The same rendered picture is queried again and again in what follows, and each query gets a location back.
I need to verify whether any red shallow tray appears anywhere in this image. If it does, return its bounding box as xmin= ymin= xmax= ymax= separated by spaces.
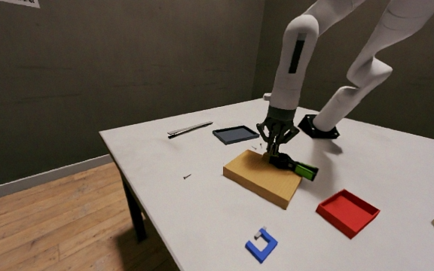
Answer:
xmin=315 ymin=189 xmax=380 ymax=239

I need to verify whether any grey flat bar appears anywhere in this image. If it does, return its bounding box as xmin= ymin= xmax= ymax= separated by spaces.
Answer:
xmin=167 ymin=121 xmax=213 ymax=139

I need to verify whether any black spring clamp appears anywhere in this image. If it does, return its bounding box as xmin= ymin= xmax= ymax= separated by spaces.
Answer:
xmin=269 ymin=151 xmax=319 ymax=181

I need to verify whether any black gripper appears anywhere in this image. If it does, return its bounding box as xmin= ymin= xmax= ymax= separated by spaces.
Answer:
xmin=256 ymin=105 xmax=300 ymax=155

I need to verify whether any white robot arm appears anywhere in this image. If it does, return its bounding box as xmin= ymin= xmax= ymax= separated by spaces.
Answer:
xmin=263 ymin=0 xmax=434 ymax=132

